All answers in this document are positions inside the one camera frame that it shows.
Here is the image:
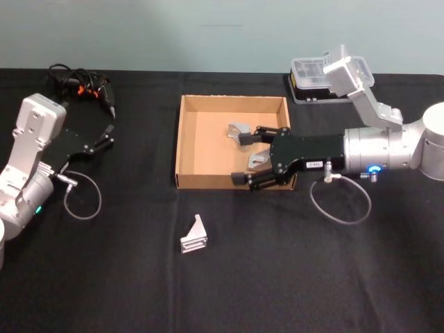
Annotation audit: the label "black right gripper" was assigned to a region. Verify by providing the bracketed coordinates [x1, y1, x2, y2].
[231, 125, 347, 193]

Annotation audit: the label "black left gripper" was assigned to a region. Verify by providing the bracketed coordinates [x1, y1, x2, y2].
[44, 123, 116, 173]

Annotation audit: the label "shallow brown cardboard tray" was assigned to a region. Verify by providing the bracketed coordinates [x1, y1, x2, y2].
[174, 94, 298, 191]

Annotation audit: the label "clear plastic case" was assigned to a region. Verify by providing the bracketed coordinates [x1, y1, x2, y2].
[285, 55, 376, 105]

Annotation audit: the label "black table cloth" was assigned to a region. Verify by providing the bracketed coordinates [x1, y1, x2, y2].
[0, 67, 444, 333]

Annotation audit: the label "silver metal angle bracket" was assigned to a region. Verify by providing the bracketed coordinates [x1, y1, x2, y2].
[179, 213, 210, 255]
[226, 121, 252, 154]
[246, 149, 272, 172]

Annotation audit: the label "black corded tool orange parts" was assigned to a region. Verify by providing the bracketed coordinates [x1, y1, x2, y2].
[46, 62, 118, 121]

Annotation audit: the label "thin cable of left gripper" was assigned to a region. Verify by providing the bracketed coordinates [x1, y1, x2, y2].
[56, 169, 103, 221]

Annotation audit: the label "thin cable of gripper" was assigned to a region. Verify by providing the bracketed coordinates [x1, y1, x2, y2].
[309, 162, 373, 226]
[56, 169, 103, 221]

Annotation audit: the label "thin cable of right gripper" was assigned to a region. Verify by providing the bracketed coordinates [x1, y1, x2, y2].
[309, 162, 373, 226]

